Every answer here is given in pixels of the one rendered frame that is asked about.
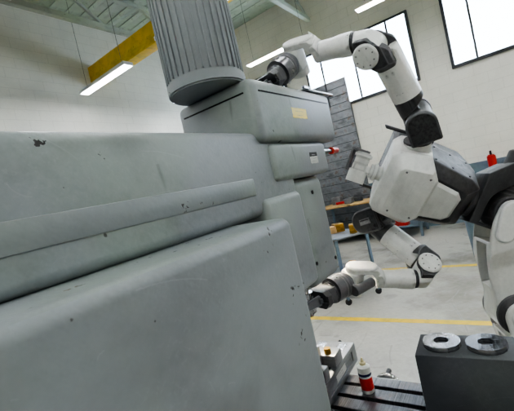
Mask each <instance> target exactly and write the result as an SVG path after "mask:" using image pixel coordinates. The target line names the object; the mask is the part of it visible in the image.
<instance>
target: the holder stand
mask: <svg viewBox="0 0 514 411"><path fill-rule="evenodd" d="M415 359H416V364H417V368H418V371H419V379H420V382H421V387H422V391H423V398H424V402H425V405H426V410H427V411H514V337H506V336H499V335H496V334H486V333H484V334H473V335H455V334H451V333H444V332H438V333H432V334H420V337H419V343H418V346H417V349H416V352H415Z"/></svg>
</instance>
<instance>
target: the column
mask: <svg viewBox="0 0 514 411"><path fill-rule="evenodd" d="M0 411H331V407H330V401H329V396H328V393H327V389H326V383H325V379H324V375H323V371H322V367H321V361H320V356H319V353H318V350H317V343H316V339H315V335H314V331H313V327H312V321H311V317H310V313H309V310H308V303H307V299H306V295H305V292H304V285H303V281H302V277H301V273H300V270H299V263H298V259H297V255H296V252H295V245H294V241H293V237H292V234H291V230H290V225H289V223H288V222H287V221H286V220H285V219H270V220H265V221H260V222H255V223H245V224H240V225H235V226H230V227H227V228H223V229H220V230H218V231H215V232H212V233H209V234H206V235H204V236H200V237H197V238H194V239H192V240H189V241H185V242H182V243H179V244H177V245H173V246H170V247H167V248H165V249H162V250H158V251H155V252H152V253H150V254H146V255H143V256H140V257H138V258H135V259H131V260H128V261H125V262H124V263H119V264H117V265H114V266H112V267H107V268H105V269H102V270H99V271H97V272H92V273H90V274H87V275H85V276H80V277H78V278H75V279H72V280H70V281H66V282H63V283H60V284H58V285H53V286H51V287H48V288H45V289H41V290H39V291H36V292H34V293H31V294H27V295H25V296H22V297H19V298H15V299H12V300H10V301H7V302H4V303H0Z"/></svg>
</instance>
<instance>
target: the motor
mask: <svg viewBox="0 0 514 411"><path fill-rule="evenodd" d="M146 2H147V5H148V11H149V15H150V19H151V22H152V26H153V32H154V36H155V39H156V43H157V49H158V53H159V57H160V61H161V64H162V70H163V74H164V78H165V81H166V87H167V92H168V96H169V100H170V102H172V103H173V104H177V105H180V106H190V105H192V104H195V103H196V102H198V101H200V100H203V99H205V98H207V97H209V96H211V95H213V94H215V93H218V92H220V91H222V90H224V89H226V88H228V87H230V86H233V85H235V84H237V83H239V82H241V81H243V80H245V79H246V78H245V74H244V71H243V67H242V63H241V57H240V53H239V50H238V45H237V39H236V35H235V32H234V27H233V21H232V17H231V14H230V10H229V6H228V0H146Z"/></svg>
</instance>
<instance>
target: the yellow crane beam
mask: <svg viewBox="0 0 514 411"><path fill-rule="evenodd" d="M153 37H154V32H153V26H152V22H151V21H149V22H148V23H147V24H146V25H145V26H143V27H142V28H141V29H139V30H138V31H136V32H135V33H133V34H132V35H131V36H130V37H129V38H127V39H126V40H125V41H123V42H122V43H120V44H119V45H118V48H117V46H116V47H115V48H113V49H112V50H111V51H110V52H109V53H107V54H106V55H104V56H103V57H102V58H100V59H99V60H97V61H96V62H95V63H94V64H93V65H91V66H90V67H89V68H88V72H89V76H90V79H91V82H93V81H94V80H95V79H97V78H98V77H100V76H101V75H103V74H104V73H106V72H108V71H109V70H110V69H111V68H113V67H114V66H116V65H117V64H119V63H121V62H122V61H123V60H124V61H128V62H132V63H133V66H134V65H136V64H138V63H139V62H140V61H141V60H143V59H145V58H146V57H148V56H149V55H151V54H152V53H154V52H155V51H157V43H156V41H154V38H153ZM118 49H119V51H118ZM119 53H120V55H119ZM120 56H121V58H120ZM121 60H122V61H121ZM133 66H132V67H133Z"/></svg>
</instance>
